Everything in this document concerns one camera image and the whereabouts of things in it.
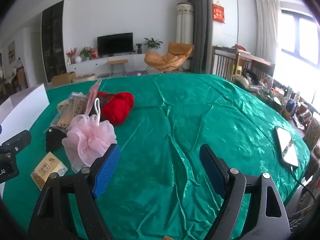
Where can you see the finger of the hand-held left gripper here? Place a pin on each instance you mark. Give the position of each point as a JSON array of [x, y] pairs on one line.
[[17, 140]]

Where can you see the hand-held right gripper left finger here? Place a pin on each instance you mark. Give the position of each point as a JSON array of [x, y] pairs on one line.
[[107, 170]]

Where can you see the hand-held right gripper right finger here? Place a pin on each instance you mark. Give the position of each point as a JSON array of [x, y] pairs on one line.
[[212, 170]]

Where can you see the pink bath loofah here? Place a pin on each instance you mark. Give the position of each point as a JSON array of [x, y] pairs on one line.
[[90, 137]]

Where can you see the white board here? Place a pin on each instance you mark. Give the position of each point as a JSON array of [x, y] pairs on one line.
[[25, 102]]

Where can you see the packet of cotton swabs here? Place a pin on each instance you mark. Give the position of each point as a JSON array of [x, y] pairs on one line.
[[70, 110]]

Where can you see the pink plastic packet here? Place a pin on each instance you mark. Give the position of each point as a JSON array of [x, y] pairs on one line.
[[93, 92]]

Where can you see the black pouch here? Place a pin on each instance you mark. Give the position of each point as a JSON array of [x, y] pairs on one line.
[[55, 140]]

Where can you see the small yellow cardboard box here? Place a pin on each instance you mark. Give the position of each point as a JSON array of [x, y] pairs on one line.
[[47, 170]]

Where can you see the beige folded cloth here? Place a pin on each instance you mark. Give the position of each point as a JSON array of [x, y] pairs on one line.
[[62, 105]]

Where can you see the red yarn ball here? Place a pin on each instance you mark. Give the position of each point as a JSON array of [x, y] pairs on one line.
[[117, 107]]

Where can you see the green tablecloth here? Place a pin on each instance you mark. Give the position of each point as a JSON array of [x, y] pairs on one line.
[[162, 130]]

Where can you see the smartphone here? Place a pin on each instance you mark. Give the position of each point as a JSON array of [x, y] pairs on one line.
[[286, 145]]

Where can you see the round white vase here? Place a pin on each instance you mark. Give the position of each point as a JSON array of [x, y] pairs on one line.
[[78, 59]]

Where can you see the red flowers in vase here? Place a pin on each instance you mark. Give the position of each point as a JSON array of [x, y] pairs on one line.
[[71, 53]]

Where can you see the pile of household clutter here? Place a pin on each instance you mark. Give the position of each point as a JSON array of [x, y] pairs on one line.
[[287, 100]]

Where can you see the black display cabinet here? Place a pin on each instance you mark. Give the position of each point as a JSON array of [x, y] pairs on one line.
[[53, 42]]

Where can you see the white television cabinet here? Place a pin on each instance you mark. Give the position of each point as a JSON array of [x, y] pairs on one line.
[[100, 63]]

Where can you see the wooden bench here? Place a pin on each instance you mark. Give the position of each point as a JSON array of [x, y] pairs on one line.
[[117, 62]]

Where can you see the wooden crib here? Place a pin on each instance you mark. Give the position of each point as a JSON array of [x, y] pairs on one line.
[[225, 60]]

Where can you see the red gift box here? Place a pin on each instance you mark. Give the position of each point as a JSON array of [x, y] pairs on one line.
[[93, 54]]

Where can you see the orange lounge chair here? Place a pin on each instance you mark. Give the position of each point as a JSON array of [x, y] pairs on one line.
[[170, 57]]

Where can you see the small potted plant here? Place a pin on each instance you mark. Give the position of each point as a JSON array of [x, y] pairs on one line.
[[139, 48]]

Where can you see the black television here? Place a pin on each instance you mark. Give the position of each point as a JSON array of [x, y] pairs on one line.
[[115, 43]]

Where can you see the large green potted plant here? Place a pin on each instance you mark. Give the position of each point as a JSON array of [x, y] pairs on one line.
[[153, 43]]

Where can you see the grey curtain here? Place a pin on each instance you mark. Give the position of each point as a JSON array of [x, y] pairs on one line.
[[198, 30]]

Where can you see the covered standing air conditioner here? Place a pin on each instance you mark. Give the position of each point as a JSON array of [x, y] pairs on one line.
[[184, 25]]

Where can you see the white curtain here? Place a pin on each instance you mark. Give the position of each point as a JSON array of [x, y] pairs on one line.
[[267, 30]]

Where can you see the window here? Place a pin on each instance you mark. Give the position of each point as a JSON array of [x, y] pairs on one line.
[[305, 35]]

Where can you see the framed wall painting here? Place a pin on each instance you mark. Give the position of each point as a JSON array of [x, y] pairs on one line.
[[11, 52]]

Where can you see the red wall hanging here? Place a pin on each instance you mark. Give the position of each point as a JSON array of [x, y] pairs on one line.
[[219, 12]]

